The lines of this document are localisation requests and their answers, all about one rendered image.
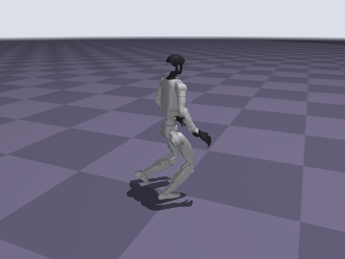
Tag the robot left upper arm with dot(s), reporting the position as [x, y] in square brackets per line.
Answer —
[158, 95]

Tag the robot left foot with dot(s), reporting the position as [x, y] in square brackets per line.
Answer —
[140, 175]

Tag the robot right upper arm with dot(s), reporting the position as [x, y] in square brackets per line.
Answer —
[181, 89]

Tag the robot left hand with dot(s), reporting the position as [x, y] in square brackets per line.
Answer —
[180, 120]

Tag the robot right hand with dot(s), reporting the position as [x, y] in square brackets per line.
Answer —
[204, 136]

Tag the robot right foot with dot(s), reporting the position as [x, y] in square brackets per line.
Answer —
[171, 195]

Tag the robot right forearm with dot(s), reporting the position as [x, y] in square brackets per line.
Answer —
[188, 122]

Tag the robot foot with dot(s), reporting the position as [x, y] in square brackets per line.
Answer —
[171, 195]
[140, 175]

